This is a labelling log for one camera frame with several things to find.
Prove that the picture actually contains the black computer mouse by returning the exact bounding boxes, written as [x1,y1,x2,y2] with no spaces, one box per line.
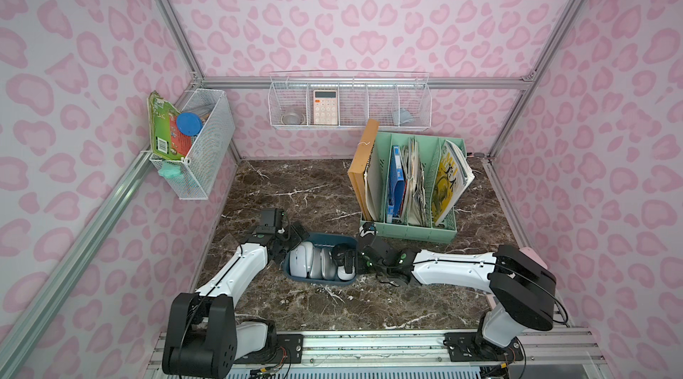
[332,244,357,269]

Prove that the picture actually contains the silver computer mouse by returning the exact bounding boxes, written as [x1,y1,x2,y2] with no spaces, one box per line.
[321,262,337,281]
[309,247,323,279]

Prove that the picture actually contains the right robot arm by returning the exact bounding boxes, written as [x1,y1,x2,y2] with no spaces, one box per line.
[358,229,558,351]

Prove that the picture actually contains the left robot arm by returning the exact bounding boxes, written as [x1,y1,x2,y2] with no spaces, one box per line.
[162,222,309,378]

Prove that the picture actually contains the white logo computer mouse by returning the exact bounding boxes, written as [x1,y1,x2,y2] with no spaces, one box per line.
[289,241,314,279]

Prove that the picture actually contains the stack of magazines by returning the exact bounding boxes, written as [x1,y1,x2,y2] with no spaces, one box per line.
[401,137,428,227]

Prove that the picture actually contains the blue folder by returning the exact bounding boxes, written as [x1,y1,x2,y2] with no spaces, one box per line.
[386,145,406,224]

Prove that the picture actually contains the brown cardboard notebook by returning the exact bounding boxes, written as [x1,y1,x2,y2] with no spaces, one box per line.
[348,119,379,221]

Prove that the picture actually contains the green file organizer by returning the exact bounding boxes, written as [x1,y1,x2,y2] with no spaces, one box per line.
[348,126,474,244]

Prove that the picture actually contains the yellow comic book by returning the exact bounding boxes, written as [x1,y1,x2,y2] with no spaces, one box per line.
[430,140,474,227]

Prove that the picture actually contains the white mesh side basket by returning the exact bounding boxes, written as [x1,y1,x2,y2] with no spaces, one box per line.
[150,89,236,201]

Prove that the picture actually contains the clear tape roll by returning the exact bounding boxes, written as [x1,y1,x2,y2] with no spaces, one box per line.
[280,108,306,126]

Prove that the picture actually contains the mint green clip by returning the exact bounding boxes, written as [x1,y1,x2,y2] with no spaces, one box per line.
[158,161,184,182]

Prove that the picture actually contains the grey small cup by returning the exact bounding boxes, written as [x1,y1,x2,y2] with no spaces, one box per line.
[392,108,415,127]

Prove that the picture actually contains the pink calculator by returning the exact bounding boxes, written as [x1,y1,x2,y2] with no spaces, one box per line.
[313,89,339,126]

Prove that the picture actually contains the blue round lid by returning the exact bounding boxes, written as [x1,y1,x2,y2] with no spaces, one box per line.
[175,112,204,137]

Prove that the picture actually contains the green packaged card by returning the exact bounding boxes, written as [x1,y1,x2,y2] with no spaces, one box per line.
[148,91,192,160]

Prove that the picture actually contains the pink case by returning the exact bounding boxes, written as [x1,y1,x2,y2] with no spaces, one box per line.
[520,247,548,269]

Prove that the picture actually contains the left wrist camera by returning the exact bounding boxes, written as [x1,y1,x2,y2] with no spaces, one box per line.
[256,208,285,234]

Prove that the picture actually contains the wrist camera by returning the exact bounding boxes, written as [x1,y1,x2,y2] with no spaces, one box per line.
[256,208,285,234]
[359,222,377,239]

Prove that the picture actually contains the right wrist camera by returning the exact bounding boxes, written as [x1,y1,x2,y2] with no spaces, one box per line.
[359,222,377,239]

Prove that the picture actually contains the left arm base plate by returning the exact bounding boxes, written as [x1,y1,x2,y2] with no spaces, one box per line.
[235,334,304,366]

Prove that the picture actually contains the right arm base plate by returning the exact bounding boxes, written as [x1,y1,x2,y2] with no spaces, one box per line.
[443,332,526,364]

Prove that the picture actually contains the white wire wall basket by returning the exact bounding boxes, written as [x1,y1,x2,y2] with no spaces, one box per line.
[268,73,432,131]

